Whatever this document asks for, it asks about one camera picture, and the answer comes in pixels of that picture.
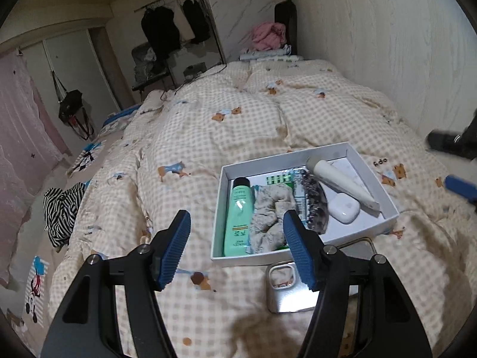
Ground green hand cream tube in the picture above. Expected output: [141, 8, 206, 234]
[223, 177, 254, 257]

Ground white earbuds case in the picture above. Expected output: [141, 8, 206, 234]
[327, 193, 361, 225]

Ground white body lotion tube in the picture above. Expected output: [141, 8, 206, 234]
[306, 156, 381, 212]

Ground grey translucent hair claw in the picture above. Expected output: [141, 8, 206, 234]
[300, 169, 329, 235]

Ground green cartoon candy packet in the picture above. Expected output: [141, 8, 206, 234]
[265, 169, 295, 188]

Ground zebra striped cloth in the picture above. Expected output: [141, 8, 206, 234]
[43, 183, 86, 251]

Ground beige checkered duvet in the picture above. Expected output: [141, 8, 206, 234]
[48, 60, 476, 357]

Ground white cardboard box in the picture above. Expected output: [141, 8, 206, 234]
[210, 141, 400, 269]

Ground pink lace curtain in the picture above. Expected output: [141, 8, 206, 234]
[1, 51, 69, 287]

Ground black hanging bag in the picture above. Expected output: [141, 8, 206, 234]
[51, 70, 95, 141]

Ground pink clothes pile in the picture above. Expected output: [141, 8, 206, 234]
[251, 22, 286, 51]

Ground black headboard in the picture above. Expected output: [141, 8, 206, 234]
[274, 0, 298, 54]

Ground black chair with clothes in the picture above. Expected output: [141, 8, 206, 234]
[131, 42, 176, 94]

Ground black hanging clothes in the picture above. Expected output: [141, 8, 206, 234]
[141, 0, 211, 59]

